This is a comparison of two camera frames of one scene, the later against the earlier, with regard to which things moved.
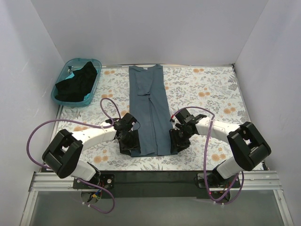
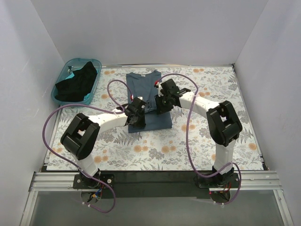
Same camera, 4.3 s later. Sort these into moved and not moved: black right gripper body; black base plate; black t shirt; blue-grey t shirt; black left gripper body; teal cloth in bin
Moved: black right gripper body; blue-grey t shirt; black left gripper body
Not moved: black base plate; black t shirt; teal cloth in bin
